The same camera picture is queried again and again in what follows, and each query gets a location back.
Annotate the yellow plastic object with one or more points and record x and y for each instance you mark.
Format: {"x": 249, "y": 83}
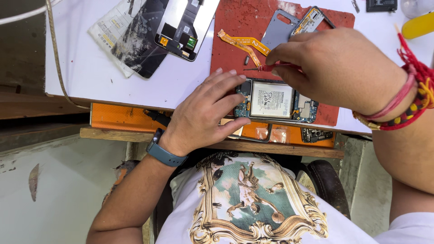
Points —
{"x": 418, "y": 25}

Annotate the red precision screwdriver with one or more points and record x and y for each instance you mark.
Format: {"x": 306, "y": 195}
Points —
{"x": 262, "y": 67}

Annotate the blue smartwatch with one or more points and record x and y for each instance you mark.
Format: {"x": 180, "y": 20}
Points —
{"x": 164, "y": 154}

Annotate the cracked black phone screen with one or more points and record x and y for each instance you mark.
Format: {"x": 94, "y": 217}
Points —
{"x": 142, "y": 47}

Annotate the small metal part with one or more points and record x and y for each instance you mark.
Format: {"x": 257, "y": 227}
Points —
{"x": 246, "y": 60}

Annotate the metal phone frame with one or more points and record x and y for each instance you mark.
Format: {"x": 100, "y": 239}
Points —
{"x": 261, "y": 139}

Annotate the white printed t-shirt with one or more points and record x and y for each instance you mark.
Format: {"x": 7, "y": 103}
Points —
{"x": 251, "y": 203}

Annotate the phone display assembly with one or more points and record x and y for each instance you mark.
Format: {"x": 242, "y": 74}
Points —
{"x": 184, "y": 30}

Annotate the clear plastic packaging bag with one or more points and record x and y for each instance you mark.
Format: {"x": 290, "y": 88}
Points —
{"x": 106, "y": 34}

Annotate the red work mat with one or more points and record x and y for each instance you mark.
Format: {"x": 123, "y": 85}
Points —
{"x": 244, "y": 20}

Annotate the smartphone with battery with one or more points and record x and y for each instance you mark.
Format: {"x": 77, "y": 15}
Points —
{"x": 273, "y": 100}

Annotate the black phone battery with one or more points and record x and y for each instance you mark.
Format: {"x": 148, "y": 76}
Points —
{"x": 381, "y": 5}

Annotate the orange drawer tray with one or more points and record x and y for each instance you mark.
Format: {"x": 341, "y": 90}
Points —
{"x": 118, "y": 118}

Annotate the grey phone back cover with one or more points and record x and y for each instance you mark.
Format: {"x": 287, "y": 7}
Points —
{"x": 278, "y": 32}

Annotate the person's left hand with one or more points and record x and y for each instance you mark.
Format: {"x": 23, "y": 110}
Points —
{"x": 196, "y": 115}

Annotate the red thread wrist bands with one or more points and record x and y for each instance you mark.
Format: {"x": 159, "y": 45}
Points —
{"x": 412, "y": 101}

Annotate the worn chair armrest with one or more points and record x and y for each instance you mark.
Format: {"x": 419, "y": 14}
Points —
{"x": 125, "y": 167}

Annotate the phone mid frame piece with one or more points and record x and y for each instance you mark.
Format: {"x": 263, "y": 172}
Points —
{"x": 310, "y": 20}

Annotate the black phone circuit board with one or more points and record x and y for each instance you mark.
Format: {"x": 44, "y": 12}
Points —
{"x": 317, "y": 135}

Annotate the person's right hand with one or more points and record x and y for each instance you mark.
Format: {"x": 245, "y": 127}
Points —
{"x": 339, "y": 67}

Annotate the black tool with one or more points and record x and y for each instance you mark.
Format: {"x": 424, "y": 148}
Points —
{"x": 159, "y": 117}

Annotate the clear plastic bottle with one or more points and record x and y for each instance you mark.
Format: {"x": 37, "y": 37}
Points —
{"x": 415, "y": 7}

